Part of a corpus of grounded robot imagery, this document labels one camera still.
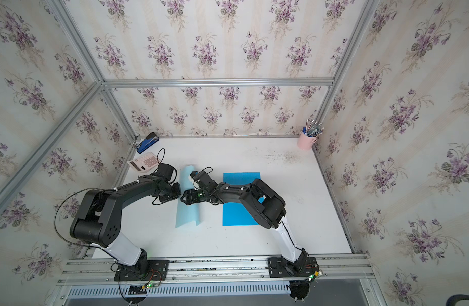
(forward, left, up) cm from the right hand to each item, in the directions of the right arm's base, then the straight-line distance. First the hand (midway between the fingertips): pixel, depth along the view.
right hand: (191, 202), depth 91 cm
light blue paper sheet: (-7, 0, +3) cm, 8 cm away
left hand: (+3, +6, 0) cm, 7 cm away
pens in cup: (+43, -67, +8) cm, 79 cm away
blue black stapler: (+39, +32, +3) cm, 50 cm away
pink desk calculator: (+22, +29, +2) cm, 37 cm away
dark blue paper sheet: (-5, -21, 0) cm, 22 cm away
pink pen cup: (+36, -62, +6) cm, 72 cm away
